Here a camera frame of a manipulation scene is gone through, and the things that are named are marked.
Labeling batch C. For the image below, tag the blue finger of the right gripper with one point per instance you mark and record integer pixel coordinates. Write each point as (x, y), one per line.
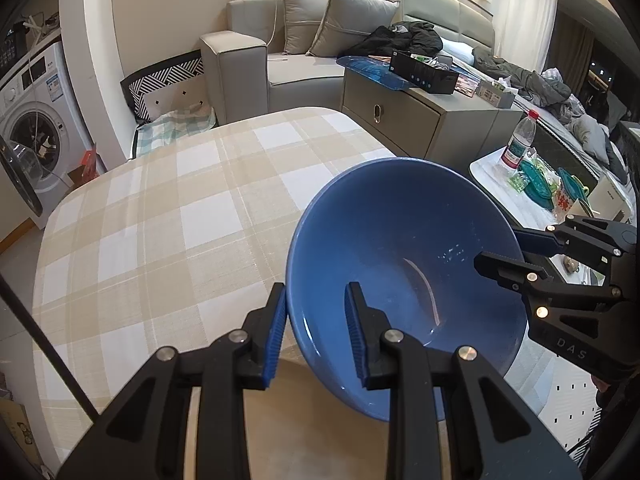
(518, 276)
(544, 243)

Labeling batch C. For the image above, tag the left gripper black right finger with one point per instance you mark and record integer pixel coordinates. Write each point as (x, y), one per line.
(358, 318)

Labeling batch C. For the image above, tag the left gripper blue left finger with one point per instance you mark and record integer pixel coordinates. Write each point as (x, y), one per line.
(271, 332)

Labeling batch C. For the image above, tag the blue bowl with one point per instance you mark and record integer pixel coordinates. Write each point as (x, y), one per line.
(407, 231)

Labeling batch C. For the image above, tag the large beige plate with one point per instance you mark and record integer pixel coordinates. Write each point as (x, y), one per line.
(299, 430)

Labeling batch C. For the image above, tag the person's right hand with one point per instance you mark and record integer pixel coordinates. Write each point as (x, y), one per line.
(600, 384)

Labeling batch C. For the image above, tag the white electric kettle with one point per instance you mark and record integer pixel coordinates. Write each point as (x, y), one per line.
(607, 202)

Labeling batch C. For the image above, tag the clear plastic water bottle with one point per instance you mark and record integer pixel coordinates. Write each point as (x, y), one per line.
(521, 140)

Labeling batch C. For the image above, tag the checked beige tablecloth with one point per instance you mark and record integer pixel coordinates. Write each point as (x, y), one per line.
(175, 247)

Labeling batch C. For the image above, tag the grey side cabinet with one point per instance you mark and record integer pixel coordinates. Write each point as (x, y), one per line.
(450, 129)

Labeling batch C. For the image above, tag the grey clothes on bed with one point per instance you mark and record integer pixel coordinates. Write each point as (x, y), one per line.
(548, 92)

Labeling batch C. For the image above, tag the grey tissue box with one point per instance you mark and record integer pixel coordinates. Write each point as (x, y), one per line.
(495, 94)

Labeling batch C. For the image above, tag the black rectangular box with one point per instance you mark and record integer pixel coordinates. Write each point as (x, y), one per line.
(429, 78)

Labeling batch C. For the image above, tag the black clothes pile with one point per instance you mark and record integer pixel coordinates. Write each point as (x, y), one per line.
(417, 37)

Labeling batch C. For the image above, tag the grey sofa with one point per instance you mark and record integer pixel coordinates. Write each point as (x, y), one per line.
(245, 78)

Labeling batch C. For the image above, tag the cardboard box on floor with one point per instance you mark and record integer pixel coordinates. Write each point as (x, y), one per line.
(15, 417)

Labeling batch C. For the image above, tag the black patterned chair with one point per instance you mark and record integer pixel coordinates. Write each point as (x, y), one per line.
(169, 101)

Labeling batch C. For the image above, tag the grey cushion right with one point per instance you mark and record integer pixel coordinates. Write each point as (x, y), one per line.
(347, 22)

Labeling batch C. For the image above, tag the grey cushion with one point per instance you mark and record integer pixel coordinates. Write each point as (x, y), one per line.
(302, 19)
(347, 22)

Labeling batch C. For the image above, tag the white washing machine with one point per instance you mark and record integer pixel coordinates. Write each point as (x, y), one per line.
(43, 133)

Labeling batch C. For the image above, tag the grey cushion left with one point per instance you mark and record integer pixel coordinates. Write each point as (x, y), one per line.
(302, 19)

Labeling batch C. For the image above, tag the black pressure cooker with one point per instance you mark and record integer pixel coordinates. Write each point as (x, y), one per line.
(13, 47)

